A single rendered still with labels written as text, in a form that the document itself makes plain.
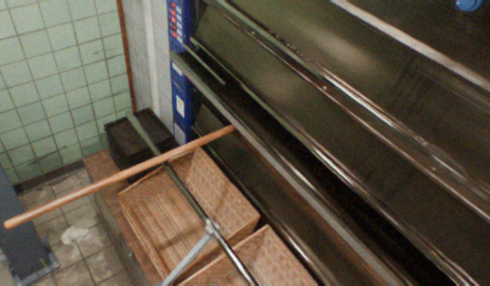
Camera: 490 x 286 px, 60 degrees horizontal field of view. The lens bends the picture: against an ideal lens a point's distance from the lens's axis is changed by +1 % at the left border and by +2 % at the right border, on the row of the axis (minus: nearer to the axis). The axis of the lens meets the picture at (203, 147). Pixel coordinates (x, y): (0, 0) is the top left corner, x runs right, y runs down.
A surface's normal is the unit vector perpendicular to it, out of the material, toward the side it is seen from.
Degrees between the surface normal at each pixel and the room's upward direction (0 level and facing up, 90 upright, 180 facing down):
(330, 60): 70
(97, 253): 0
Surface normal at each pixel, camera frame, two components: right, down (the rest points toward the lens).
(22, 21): 0.52, 0.62
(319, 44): -0.80, 0.11
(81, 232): 0.01, -0.70
